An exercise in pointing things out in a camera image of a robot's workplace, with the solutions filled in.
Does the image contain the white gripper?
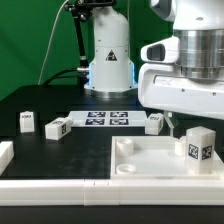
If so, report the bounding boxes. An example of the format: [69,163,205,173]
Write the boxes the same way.
[138,36,224,136]

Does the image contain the white square tabletop tray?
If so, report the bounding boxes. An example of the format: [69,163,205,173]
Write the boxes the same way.
[110,136,221,180]

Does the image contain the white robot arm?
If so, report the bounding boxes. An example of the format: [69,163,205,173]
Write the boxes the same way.
[84,0,224,120]

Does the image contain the white U-shaped fence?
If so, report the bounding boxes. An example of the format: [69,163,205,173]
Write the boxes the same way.
[0,140,224,206]

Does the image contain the white marker base plate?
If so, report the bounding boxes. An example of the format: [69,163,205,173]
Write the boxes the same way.
[69,111,146,127]

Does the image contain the black cables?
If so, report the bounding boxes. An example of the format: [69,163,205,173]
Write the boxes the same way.
[43,68,88,88]

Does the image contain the white cable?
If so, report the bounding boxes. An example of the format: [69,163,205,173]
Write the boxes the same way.
[37,0,70,86]

